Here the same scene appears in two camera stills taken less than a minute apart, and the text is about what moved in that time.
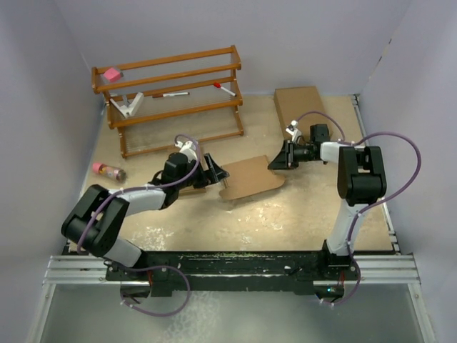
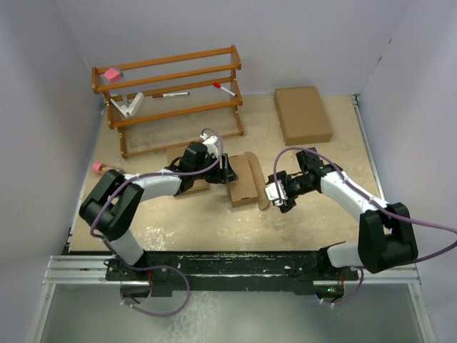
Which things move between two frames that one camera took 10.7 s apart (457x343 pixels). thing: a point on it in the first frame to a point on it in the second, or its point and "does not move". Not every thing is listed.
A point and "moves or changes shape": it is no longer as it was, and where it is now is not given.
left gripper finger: (217, 172) to (226, 165)
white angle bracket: (131, 109) does not move
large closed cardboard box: (291, 103) does not move
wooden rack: (150, 102) does not move
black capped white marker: (176, 94) does not move
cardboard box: (249, 177) moves or changes shape
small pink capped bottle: (116, 174) does not move
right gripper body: (301, 153) to (295, 186)
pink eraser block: (112, 74) does not move
